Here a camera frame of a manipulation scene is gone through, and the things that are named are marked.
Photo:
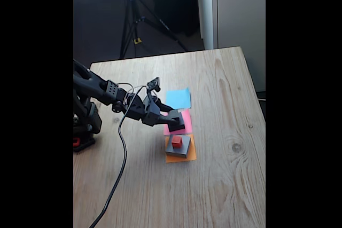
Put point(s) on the yellow tag on tripod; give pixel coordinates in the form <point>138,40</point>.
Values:
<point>137,41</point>

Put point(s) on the red black table clamp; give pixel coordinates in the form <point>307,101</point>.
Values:
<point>76,141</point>

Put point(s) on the blue paper sheet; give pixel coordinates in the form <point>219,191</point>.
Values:
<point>179,98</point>

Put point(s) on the orange paper sheet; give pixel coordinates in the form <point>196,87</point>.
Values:
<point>193,153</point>

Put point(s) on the small red cube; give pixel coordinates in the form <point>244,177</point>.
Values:
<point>177,142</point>

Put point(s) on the medium black square block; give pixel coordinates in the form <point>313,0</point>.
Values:
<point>182,127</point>

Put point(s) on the large grey square block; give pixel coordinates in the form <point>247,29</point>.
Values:
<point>171,150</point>

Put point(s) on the white grey cabinet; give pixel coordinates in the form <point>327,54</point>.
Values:
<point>240,11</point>

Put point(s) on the small dark grey cube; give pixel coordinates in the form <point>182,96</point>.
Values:
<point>175,114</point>

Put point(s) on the pink paper sheet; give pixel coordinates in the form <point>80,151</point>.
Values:
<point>188,121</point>

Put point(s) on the black tripod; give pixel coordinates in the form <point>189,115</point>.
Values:
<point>132,19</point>

